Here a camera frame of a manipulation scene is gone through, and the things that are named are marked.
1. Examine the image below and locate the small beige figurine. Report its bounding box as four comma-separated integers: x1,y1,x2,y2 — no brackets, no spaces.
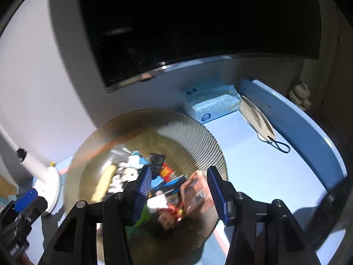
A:
288,81,312,112

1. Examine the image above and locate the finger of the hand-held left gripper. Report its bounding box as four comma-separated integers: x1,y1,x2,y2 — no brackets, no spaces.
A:
14,188,39,212
21,197,49,221

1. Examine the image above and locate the black monitor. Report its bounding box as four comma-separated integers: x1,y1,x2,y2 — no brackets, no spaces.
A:
77,0,322,93

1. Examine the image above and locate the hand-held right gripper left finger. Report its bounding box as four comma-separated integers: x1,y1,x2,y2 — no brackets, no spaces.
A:
37,164,153,265

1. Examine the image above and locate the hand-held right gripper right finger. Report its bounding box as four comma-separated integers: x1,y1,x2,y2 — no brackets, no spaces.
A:
207,166,322,265

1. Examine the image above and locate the black spiky monster figure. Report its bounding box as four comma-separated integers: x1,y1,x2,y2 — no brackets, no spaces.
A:
149,152,166,177

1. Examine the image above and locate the black-haired red-clothed figurine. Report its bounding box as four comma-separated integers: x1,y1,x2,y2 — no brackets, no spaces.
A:
157,203,185,231

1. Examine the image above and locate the pink printed box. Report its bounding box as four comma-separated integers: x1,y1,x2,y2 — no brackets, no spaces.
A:
180,170,214,216

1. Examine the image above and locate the blue textured mat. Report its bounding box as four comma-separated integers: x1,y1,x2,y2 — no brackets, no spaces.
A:
28,166,232,265

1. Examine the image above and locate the yellow rectangular box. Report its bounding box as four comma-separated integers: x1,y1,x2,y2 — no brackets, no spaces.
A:
91,164,119,202

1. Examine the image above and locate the astronaut doll figurine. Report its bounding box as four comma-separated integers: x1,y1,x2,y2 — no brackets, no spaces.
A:
113,155,144,191

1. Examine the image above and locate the red lighter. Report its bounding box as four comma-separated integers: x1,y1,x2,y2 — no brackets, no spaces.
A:
161,163,174,184

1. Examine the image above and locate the cardboard pen holder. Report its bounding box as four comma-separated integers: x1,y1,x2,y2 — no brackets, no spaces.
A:
0,175,17,198

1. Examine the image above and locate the white charger plug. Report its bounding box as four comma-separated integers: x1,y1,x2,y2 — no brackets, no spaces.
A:
146,193,169,213

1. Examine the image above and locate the black flash drive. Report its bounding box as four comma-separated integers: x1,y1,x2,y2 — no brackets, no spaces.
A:
154,181,188,203

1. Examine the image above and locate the beige face mask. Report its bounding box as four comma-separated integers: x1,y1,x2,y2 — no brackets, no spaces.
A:
238,96,291,153

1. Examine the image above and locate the blue curved desk rail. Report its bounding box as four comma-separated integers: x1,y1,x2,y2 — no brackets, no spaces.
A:
239,79,348,196

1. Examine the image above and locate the green dinosaur toy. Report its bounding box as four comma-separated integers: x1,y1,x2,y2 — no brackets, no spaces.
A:
125,207,151,228

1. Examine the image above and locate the blue tissue pack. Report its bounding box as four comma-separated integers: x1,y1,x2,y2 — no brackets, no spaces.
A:
180,79,241,125

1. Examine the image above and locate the amber ribbed glass bowl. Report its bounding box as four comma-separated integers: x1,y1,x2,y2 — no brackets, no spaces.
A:
65,109,229,265

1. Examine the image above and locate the white desk lamp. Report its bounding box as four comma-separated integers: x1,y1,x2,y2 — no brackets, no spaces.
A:
0,123,61,217

